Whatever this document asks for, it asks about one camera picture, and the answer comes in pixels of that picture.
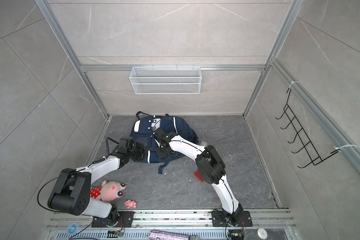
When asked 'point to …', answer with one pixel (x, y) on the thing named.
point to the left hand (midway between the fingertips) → (150, 142)
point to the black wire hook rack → (311, 151)
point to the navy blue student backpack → (142, 130)
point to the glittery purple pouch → (158, 235)
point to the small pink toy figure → (129, 203)
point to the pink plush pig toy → (108, 191)
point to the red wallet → (197, 174)
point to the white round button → (262, 233)
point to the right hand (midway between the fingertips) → (162, 152)
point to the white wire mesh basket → (165, 80)
